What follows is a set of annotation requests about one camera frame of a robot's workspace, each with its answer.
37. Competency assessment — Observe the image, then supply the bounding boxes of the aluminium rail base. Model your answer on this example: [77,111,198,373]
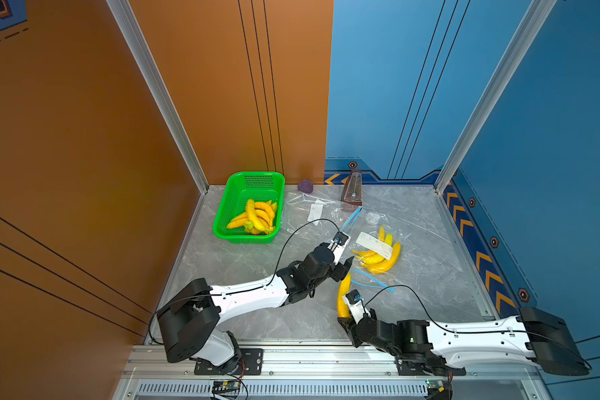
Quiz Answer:
[113,341,551,399]

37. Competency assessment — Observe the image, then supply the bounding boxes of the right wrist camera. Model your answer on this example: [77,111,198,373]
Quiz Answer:
[344,289,371,324]

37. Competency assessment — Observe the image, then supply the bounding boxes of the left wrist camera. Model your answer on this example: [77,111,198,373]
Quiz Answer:
[328,232,350,264]

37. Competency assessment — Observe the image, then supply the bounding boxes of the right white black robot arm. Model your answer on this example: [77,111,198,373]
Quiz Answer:
[338,303,591,377]

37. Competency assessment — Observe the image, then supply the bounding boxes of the purple cube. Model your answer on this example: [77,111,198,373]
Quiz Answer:
[297,179,314,194]

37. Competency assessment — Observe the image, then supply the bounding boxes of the single yellow banana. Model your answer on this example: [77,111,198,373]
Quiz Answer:
[337,273,352,318]
[245,199,275,233]

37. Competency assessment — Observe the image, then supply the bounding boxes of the brown wooden metronome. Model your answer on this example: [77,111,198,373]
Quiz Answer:
[341,169,363,207]

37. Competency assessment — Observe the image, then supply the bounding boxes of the green circuit board left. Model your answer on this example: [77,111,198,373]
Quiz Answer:
[211,380,243,399]

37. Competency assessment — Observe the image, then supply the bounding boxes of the green circuit board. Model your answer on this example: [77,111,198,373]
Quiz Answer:
[425,380,453,400]
[211,380,243,399]

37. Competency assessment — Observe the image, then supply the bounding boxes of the green plastic basket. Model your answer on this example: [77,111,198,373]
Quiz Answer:
[213,172,285,243]

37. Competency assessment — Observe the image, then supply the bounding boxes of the green circuit board right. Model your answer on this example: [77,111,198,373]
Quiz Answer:
[425,380,453,400]

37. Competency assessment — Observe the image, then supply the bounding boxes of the yellow banana bunch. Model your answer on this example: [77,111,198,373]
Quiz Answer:
[352,226,402,274]
[226,199,278,235]

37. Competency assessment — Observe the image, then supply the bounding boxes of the clear zip-top bag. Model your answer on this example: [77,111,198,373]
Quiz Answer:
[343,210,418,292]
[274,191,367,250]

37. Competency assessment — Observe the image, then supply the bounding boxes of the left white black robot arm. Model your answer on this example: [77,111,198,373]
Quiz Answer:
[156,233,353,374]

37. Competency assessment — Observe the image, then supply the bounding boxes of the small white object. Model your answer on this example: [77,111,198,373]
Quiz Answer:
[365,212,383,225]

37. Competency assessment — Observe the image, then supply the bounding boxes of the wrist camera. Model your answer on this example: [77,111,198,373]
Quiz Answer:
[344,289,371,324]
[328,232,350,264]

